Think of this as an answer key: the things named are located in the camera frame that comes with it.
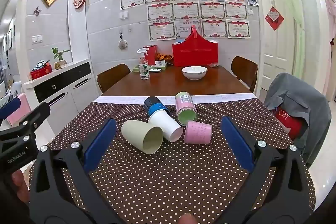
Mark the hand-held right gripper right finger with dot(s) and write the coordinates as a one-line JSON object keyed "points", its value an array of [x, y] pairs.
{"points": [[237, 142]]}

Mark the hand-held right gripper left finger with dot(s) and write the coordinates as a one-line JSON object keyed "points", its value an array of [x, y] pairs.
{"points": [[101, 145]]}

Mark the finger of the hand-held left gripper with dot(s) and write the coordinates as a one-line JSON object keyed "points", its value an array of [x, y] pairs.
{"points": [[39, 112], [9, 109]]}

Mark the cream plastic cup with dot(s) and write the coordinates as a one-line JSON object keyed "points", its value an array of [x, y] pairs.
{"points": [[136, 134]]}

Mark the pink patterned cup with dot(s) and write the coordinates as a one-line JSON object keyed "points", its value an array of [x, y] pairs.
{"points": [[198, 132]]}

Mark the pink and green cup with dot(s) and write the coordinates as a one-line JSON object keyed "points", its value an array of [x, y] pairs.
{"points": [[185, 104]]}

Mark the white plastic cup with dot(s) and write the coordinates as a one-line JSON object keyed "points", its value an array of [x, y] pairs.
{"points": [[164, 124]]}

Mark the blue and black cup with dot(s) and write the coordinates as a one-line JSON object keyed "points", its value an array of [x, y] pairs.
{"points": [[155, 106]]}

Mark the person's left hand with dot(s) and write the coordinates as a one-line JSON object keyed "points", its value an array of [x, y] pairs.
{"points": [[20, 184]]}

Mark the person's right hand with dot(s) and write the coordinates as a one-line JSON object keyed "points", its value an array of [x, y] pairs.
{"points": [[187, 219]]}

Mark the pink cloth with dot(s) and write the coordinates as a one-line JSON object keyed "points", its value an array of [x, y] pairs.
{"points": [[18, 113]]}

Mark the white and black sideboard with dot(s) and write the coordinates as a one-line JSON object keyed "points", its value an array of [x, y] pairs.
{"points": [[63, 92]]}

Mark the red gift tin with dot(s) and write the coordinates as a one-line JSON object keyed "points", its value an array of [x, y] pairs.
{"points": [[40, 73]]}

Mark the white cloth strip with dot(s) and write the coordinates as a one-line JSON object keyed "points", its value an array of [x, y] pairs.
{"points": [[118, 99]]}

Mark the red cushion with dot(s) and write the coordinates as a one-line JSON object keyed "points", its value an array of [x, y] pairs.
{"points": [[288, 121]]}

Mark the small potted plant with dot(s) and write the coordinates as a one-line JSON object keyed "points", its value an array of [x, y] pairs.
{"points": [[60, 61]]}

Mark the brown wooden chair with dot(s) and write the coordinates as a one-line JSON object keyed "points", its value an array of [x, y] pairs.
{"points": [[244, 70], [113, 77]]}

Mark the brown polka dot tablecloth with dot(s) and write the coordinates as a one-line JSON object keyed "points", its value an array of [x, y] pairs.
{"points": [[168, 179]]}

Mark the white ceramic bowl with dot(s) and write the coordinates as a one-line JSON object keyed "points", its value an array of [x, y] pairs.
{"points": [[194, 72]]}

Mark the grey jacket on chair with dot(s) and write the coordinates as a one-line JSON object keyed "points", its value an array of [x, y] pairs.
{"points": [[309, 98]]}

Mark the clear spray bottle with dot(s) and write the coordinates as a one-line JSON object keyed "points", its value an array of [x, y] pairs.
{"points": [[143, 66]]}

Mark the green flat box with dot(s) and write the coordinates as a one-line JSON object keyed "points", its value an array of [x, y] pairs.
{"points": [[155, 69]]}

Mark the red gift bag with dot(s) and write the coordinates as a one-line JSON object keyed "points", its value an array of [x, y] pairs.
{"points": [[195, 54]]}

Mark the white panel door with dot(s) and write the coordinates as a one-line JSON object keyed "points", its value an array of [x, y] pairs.
{"points": [[278, 50]]}

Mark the red carton box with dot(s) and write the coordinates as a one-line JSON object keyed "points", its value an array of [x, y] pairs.
{"points": [[151, 54]]}

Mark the hanging key ornament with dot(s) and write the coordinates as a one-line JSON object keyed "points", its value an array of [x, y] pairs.
{"points": [[122, 43]]}

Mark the orange snack packet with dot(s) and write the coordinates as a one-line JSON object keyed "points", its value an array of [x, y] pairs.
{"points": [[164, 57]]}

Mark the red diamond door decoration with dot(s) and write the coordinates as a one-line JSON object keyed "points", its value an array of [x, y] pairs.
{"points": [[274, 18]]}

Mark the double wall switch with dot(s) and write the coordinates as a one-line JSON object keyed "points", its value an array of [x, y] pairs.
{"points": [[36, 39]]}

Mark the butterfly wall decoration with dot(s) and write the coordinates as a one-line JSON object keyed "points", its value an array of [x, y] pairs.
{"points": [[37, 11]]}

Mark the small white wall switch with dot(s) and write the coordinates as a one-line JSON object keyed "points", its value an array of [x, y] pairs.
{"points": [[250, 11]]}

